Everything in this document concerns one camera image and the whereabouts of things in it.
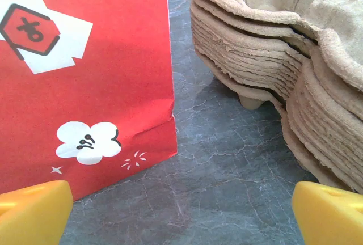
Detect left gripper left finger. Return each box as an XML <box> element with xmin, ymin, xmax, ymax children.
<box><xmin>0</xmin><ymin>180</ymin><xmax>74</xmax><ymax>245</ymax></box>

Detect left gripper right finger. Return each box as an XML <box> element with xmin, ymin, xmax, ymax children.
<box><xmin>292</xmin><ymin>181</ymin><xmax>363</xmax><ymax>245</ymax></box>

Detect red paper bag white handles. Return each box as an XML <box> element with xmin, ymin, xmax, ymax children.
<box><xmin>0</xmin><ymin>0</ymin><xmax>179</xmax><ymax>202</ymax></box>

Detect stack of pulp cup carriers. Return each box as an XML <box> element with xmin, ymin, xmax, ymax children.
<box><xmin>189</xmin><ymin>0</ymin><xmax>363</xmax><ymax>195</ymax></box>

